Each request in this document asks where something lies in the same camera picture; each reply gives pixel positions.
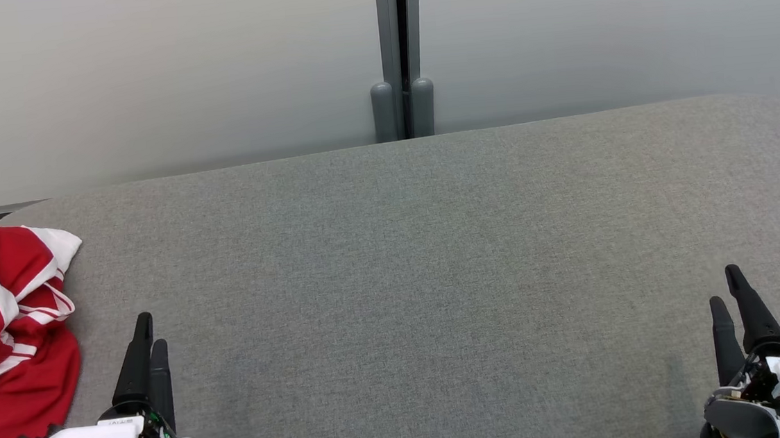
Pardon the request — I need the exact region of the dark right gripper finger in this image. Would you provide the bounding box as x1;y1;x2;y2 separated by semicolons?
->
709;294;748;389
725;260;780;358

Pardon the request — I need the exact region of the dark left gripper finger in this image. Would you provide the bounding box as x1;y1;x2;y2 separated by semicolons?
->
107;312;160;407
148;338;176;433

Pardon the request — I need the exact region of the red shirt with white sleeves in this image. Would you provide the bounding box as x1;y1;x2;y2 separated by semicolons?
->
0;221;98;438

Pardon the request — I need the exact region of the grey partition post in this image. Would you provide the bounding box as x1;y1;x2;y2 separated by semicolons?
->
375;0;433;141

